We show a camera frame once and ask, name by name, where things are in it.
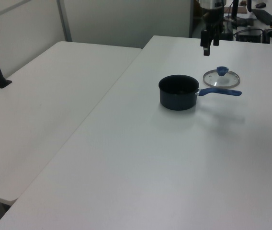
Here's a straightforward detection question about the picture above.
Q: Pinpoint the dark saucepan with blue handle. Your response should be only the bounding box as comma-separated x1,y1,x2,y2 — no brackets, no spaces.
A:
158,75,243,111

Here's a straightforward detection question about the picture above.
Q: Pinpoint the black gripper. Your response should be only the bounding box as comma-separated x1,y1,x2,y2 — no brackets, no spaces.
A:
200,8,225,57

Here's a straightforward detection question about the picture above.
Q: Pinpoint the black upright stand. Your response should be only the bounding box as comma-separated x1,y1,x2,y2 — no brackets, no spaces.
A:
231,0,240,20

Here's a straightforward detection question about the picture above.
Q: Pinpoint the black keyboard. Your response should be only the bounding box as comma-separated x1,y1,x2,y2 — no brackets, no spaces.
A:
252,9,272,25

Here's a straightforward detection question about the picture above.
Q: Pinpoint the white side table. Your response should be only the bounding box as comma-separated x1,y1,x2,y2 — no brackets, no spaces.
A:
0,41,143,202

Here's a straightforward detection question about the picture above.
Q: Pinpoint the grey metal partition post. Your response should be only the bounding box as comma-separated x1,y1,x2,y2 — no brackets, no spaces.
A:
56,0,73,43

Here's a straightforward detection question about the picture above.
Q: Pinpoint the black control box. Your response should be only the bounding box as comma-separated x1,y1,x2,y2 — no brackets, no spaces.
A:
236,28,263,43

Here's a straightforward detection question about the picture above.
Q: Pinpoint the glass lid with blue knob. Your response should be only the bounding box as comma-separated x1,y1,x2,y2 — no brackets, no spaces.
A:
203,66,241,89

